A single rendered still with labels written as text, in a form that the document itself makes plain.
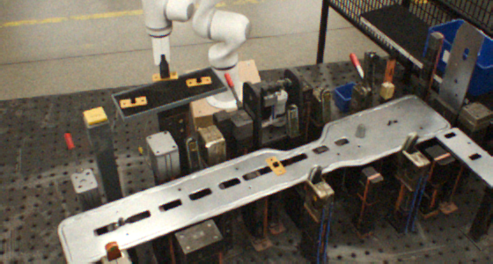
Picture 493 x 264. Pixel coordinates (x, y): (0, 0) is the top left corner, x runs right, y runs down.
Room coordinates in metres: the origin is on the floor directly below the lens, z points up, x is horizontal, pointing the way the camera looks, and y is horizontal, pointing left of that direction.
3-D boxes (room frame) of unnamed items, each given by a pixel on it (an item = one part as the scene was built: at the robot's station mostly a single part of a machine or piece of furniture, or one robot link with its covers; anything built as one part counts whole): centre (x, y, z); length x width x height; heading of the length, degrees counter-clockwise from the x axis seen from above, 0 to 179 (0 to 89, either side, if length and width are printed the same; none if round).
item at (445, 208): (1.43, -0.74, 0.84); 0.11 x 0.06 x 0.29; 27
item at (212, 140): (1.40, 0.12, 0.89); 0.13 x 0.11 x 0.38; 27
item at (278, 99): (1.56, -0.09, 0.94); 0.18 x 0.13 x 0.49; 117
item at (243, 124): (1.49, 0.02, 0.89); 0.13 x 0.11 x 0.38; 27
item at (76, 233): (1.31, -0.08, 1.00); 1.38 x 0.22 x 0.02; 117
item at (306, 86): (1.62, -0.20, 0.91); 0.07 x 0.05 x 0.42; 27
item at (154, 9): (1.53, 0.27, 1.50); 0.09 x 0.08 x 0.13; 70
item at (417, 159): (1.33, -0.55, 0.87); 0.12 x 0.09 x 0.35; 27
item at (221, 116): (1.48, 0.08, 0.90); 0.05 x 0.05 x 0.40; 27
